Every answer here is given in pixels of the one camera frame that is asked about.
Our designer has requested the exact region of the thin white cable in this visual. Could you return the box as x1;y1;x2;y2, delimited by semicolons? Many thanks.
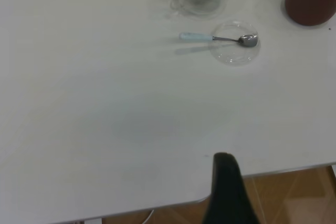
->
141;209;156;224

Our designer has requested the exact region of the clear glass lid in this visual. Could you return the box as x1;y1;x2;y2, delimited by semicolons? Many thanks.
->
209;20;261;66

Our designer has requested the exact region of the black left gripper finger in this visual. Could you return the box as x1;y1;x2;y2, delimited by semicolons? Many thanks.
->
201;152;261;224

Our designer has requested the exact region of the metal spoon pale blue handle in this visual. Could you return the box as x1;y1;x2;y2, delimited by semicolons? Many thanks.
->
179;31;259;48

